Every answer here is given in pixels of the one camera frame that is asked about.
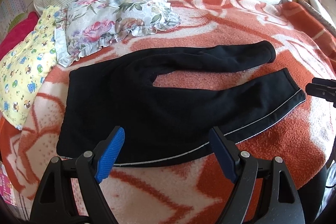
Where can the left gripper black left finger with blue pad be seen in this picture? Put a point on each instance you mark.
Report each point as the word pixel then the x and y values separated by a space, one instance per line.
pixel 54 201

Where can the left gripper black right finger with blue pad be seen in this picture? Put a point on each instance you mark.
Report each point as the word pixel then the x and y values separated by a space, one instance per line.
pixel 278 200

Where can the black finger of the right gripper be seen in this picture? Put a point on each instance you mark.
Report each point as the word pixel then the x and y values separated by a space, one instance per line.
pixel 325 82
pixel 326 92

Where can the black pants with white piping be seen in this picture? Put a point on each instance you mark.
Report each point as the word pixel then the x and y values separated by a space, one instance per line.
pixel 170 126

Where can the pink printed box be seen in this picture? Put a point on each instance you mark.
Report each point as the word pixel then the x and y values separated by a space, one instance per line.
pixel 6 187

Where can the orange and white blanket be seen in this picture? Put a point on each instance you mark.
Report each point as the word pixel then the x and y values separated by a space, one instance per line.
pixel 194 191

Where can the yellow cartoon print pillow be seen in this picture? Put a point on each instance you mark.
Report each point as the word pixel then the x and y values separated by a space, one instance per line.
pixel 25 67

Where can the pink red cloth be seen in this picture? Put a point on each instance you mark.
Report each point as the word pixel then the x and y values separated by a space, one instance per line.
pixel 18 33

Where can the floral ruffled pillow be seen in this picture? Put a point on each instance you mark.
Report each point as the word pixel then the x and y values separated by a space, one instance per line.
pixel 84 27

